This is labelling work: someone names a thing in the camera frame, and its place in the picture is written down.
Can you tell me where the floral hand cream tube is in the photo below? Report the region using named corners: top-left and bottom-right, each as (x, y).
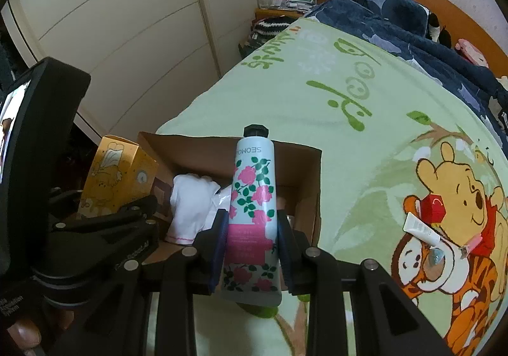
top-left (220, 124), bottom-right (284, 307)

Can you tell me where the small red box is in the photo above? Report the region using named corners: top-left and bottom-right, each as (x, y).
top-left (421, 193), bottom-right (447, 225)

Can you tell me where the white cloth in clear packet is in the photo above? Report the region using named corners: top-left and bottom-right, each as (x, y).
top-left (210, 181), bottom-right (235, 222)

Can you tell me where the brown cardboard box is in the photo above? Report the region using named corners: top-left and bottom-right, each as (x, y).
top-left (135, 131), bottom-right (323, 261)

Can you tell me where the person's left hand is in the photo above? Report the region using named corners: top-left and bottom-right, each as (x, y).
top-left (0, 319), bottom-right (42, 356)

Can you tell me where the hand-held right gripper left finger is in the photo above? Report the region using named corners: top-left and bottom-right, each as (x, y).
top-left (56, 210), bottom-right (231, 356)

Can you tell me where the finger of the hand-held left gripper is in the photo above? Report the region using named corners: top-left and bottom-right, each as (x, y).
top-left (48, 187), bottom-right (84, 218)
top-left (48, 193), bottom-right (159, 261)

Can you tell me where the small white tube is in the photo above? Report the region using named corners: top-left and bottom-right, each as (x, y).
top-left (403, 212), bottom-right (441, 247)

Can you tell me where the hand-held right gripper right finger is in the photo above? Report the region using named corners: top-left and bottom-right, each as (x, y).
top-left (277, 210), bottom-right (453, 356)

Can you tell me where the navy patterned blanket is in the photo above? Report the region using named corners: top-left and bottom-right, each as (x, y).
top-left (304, 0), bottom-right (508, 138)

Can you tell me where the pink tube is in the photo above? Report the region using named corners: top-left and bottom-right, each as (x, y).
top-left (462, 235), bottom-right (485, 253)

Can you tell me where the yellow printed carton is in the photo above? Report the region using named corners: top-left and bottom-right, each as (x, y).
top-left (79, 136), bottom-right (159, 219)

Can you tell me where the white cotton glove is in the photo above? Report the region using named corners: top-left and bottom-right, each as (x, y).
top-left (164, 173), bottom-right (223, 245)

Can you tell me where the green cartoon printed blanket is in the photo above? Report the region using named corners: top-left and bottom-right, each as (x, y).
top-left (153, 18), bottom-right (508, 356)

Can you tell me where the navy patterned pillow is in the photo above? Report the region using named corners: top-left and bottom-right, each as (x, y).
top-left (343, 0), bottom-right (431, 39)

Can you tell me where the striped knit cloth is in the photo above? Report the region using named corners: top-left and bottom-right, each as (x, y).
top-left (248, 17), bottom-right (302, 47)

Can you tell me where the wooden nightstand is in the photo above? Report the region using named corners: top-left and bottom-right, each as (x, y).
top-left (254, 7), bottom-right (314, 23)

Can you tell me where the small clear packet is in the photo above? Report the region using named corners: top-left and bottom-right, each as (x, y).
top-left (423, 247), bottom-right (447, 273)

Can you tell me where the cream wardrobe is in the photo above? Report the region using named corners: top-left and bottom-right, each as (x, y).
top-left (0, 0), bottom-right (258, 142)

